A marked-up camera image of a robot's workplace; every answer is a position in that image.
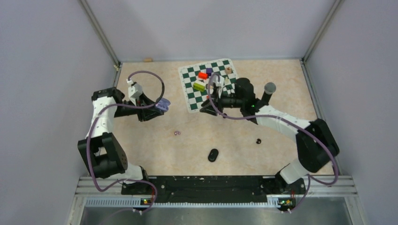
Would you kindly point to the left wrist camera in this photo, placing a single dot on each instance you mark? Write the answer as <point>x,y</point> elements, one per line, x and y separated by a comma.
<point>134,92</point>

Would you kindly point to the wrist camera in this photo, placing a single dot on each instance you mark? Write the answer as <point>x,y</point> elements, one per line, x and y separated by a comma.
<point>217,82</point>
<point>134,92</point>

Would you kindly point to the purple block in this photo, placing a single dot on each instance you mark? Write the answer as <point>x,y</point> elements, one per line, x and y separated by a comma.
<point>209,71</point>

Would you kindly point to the black microphone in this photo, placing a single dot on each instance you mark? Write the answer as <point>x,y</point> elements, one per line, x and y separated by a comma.
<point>269,89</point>

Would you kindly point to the lavender earbud charging case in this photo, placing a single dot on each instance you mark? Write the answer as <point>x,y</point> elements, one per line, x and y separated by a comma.
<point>163,105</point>

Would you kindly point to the wooden cube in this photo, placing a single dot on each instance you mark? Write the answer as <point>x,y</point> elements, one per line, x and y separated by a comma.
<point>228,70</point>

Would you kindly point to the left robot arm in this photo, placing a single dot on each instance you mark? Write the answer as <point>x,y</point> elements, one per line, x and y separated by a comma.
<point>100,150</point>

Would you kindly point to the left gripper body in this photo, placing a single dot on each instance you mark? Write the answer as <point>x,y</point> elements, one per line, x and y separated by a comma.
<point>138,103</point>

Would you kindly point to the red block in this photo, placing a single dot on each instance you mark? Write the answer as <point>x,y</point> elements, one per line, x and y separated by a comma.
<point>202,75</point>

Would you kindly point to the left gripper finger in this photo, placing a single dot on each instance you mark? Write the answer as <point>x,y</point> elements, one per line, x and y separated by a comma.
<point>149,114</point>
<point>150,103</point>

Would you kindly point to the green white chessboard mat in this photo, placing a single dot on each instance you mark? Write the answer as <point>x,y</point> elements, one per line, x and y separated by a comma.
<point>189,74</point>

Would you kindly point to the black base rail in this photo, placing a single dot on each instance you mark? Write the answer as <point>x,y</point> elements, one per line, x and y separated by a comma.
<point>214,189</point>

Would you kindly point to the black earbud case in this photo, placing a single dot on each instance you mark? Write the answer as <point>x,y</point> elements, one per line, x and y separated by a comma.
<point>213,154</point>

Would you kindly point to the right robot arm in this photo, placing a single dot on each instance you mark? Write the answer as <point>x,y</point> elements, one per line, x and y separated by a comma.
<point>315,143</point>

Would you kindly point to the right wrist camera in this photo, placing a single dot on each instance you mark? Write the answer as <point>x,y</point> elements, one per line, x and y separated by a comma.
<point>217,82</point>

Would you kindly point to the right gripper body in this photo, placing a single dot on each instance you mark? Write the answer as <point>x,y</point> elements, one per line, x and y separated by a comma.
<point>226,101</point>

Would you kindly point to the green white lego brick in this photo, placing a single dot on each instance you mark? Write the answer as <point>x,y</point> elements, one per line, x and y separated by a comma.
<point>199,86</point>

